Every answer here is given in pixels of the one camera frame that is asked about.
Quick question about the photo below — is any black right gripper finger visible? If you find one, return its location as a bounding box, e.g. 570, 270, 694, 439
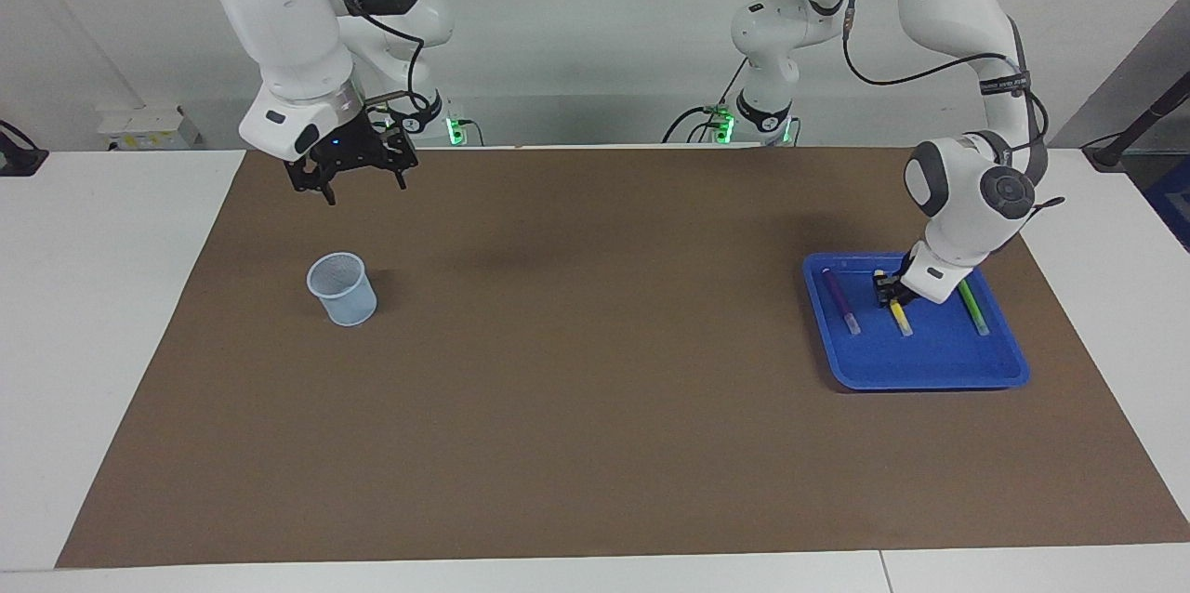
285, 161, 337, 206
383, 126, 419, 191

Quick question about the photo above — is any yellow pen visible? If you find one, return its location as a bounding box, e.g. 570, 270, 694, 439
874, 270, 914, 337

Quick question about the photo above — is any purple pen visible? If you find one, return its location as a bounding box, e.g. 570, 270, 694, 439
822, 268, 863, 336

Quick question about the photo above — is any green pen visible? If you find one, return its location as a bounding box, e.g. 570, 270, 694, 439
958, 277, 992, 337

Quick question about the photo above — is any blue plastic tray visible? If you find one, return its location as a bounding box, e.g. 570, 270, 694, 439
801, 251, 1031, 391

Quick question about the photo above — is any translucent plastic cup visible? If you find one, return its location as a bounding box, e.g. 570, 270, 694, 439
306, 251, 378, 327

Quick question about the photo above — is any blue box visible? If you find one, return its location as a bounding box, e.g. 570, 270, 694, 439
1145, 156, 1190, 252

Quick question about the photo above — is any black stand pole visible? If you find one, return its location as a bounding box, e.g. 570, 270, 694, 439
1083, 72, 1190, 171

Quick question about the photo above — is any brown table mat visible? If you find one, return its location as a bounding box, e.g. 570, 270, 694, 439
56, 145, 1190, 569

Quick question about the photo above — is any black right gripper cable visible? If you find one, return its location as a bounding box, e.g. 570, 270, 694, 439
314, 0, 433, 115

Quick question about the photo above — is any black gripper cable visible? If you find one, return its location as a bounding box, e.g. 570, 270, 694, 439
314, 0, 433, 115
790, 0, 1065, 208

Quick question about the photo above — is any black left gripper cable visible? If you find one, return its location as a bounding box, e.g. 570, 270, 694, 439
790, 0, 1065, 208

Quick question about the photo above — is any black left base cable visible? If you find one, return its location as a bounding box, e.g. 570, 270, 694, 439
662, 61, 749, 145

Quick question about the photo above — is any black clamp mount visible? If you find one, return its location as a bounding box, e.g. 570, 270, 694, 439
0, 121, 49, 178

